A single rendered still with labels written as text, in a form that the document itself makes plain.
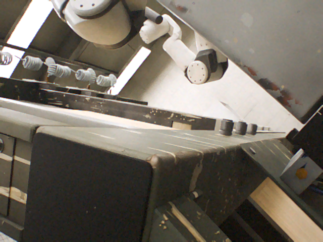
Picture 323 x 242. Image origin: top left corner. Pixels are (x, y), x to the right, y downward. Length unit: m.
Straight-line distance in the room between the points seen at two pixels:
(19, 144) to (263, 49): 0.22
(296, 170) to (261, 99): 5.62
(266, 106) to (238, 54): 5.85
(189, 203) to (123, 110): 1.12
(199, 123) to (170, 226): 1.01
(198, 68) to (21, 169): 0.81
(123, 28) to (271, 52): 0.42
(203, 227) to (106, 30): 0.40
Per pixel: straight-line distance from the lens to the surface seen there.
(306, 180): 0.47
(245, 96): 6.12
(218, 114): 4.76
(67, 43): 5.26
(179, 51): 1.12
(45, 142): 0.26
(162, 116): 1.26
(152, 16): 1.16
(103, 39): 0.58
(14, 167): 0.31
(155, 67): 6.83
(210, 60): 1.02
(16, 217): 0.31
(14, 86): 1.65
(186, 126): 1.23
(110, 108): 1.39
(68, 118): 0.59
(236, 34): 0.20
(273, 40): 0.19
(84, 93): 1.95
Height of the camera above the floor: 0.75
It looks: 20 degrees up
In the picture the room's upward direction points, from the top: 44 degrees counter-clockwise
